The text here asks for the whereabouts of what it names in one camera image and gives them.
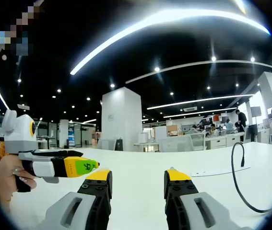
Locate white mesh office chair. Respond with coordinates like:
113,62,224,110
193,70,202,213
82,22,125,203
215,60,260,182
159,135,194,153

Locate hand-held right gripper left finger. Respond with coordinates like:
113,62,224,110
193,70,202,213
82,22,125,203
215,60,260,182
36,169,114,230

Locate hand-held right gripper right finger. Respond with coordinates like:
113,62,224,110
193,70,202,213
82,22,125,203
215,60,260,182
164,167,244,230

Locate white USB port panel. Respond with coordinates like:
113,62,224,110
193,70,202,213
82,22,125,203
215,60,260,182
191,165,251,178

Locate small black box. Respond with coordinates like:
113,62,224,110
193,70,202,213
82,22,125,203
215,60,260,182
114,137,124,152

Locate person's left hand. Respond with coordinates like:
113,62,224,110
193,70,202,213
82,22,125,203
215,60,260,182
0,153,37,202

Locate white drawer cabinets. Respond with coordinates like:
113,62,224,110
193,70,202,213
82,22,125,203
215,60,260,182
204,136,246,150

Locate white square pillar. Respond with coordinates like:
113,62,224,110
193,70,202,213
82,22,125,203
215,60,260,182
101,86,142,152

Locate monitor on stand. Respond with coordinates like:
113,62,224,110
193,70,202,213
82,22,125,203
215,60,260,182
250,106,262,125

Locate black data cable with USB plug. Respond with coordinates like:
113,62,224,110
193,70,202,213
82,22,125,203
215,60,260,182
230,142,272,213

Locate curved ceiling light strip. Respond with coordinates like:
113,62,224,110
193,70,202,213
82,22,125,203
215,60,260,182
70,9,271,76

